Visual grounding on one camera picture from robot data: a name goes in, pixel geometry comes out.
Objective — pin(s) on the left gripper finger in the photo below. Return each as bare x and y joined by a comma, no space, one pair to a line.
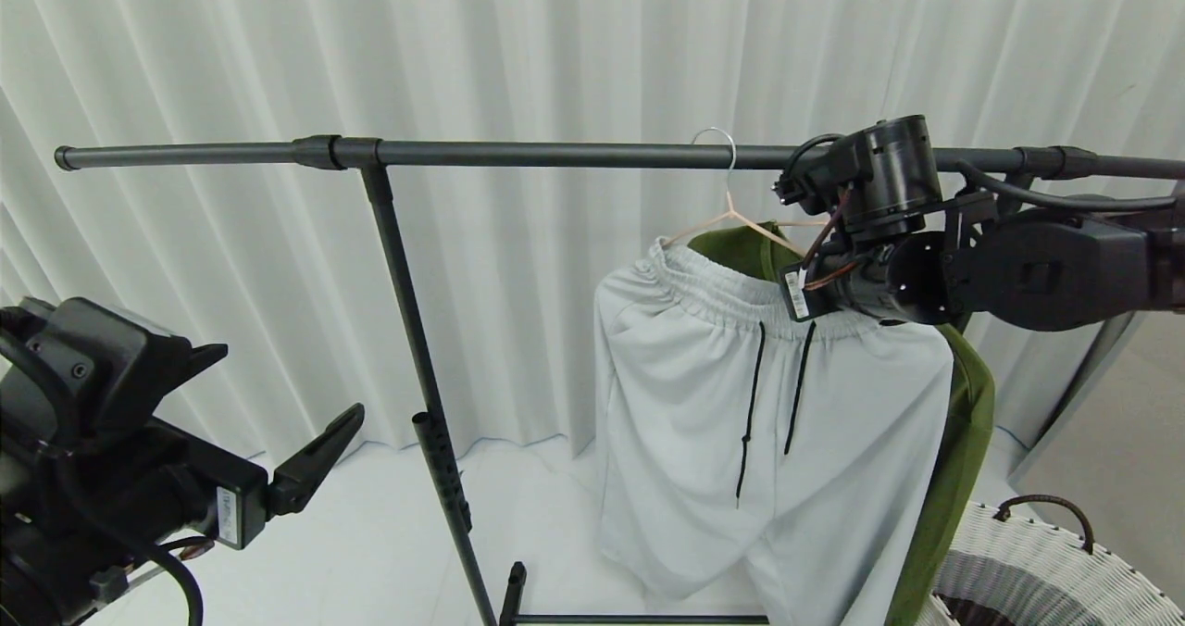
315,459

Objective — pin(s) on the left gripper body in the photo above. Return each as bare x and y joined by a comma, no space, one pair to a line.
139,506

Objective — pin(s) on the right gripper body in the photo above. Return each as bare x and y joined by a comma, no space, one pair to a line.
861,283

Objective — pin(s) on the pink clothes hanger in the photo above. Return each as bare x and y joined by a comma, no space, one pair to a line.
731,209

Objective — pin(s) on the green printed shirt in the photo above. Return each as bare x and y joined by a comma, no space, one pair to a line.
963,441

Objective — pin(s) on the pale grey garment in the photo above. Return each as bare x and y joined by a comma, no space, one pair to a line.
741,441

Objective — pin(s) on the white laundry basket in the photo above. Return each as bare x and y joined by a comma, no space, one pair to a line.
1037,570

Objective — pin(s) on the black clothes rack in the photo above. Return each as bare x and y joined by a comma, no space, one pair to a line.
509,154

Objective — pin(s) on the white curtain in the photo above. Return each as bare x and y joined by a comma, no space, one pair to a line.
509,52

